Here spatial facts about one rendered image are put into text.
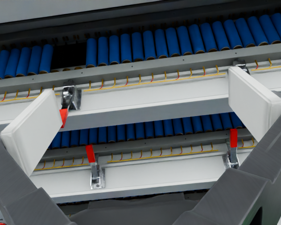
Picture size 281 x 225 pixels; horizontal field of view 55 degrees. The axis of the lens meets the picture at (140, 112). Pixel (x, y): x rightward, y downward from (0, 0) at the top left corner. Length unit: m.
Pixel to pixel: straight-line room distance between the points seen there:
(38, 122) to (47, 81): 0.29
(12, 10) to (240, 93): 0.30
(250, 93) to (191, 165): 0.41
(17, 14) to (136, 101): 0.20
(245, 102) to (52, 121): 0.13
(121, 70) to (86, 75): 0.06
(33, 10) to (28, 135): 0.25
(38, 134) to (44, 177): 0.44
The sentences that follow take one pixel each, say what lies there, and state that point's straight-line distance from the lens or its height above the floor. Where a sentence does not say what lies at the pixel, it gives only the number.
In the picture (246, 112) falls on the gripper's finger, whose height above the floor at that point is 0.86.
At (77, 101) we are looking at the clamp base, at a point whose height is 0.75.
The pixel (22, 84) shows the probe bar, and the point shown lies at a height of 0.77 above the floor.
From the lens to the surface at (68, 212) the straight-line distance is 0.74.
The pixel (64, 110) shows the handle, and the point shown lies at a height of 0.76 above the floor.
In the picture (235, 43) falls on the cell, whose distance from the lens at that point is 0.48.
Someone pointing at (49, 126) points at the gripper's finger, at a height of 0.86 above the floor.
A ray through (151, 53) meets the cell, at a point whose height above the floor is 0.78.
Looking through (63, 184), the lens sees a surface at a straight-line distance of 0.59.
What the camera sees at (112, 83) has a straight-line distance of 0.45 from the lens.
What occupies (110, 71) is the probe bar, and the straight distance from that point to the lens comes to 0.44.
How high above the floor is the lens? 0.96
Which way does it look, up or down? 35 degrees down
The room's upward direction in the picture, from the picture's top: 9 degrees counter-clockwise
